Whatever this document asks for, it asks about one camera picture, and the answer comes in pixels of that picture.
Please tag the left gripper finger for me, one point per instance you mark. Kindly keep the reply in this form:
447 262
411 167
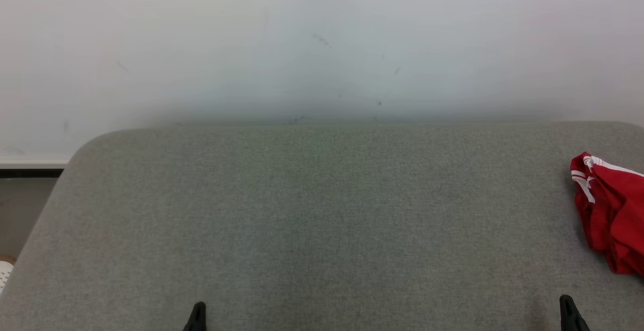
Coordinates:
197 321

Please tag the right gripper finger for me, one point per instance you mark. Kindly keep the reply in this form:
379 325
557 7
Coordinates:
572 318

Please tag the red Bulls basketball jersey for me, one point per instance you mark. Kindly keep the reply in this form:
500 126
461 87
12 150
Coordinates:
619 210

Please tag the grey fabric sofa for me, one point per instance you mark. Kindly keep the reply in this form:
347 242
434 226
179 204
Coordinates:
322 220

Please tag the white laundry basket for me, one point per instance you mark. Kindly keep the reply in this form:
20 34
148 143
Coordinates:
5 273

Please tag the white wall baseboard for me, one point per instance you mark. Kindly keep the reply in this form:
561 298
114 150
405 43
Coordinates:
30 164

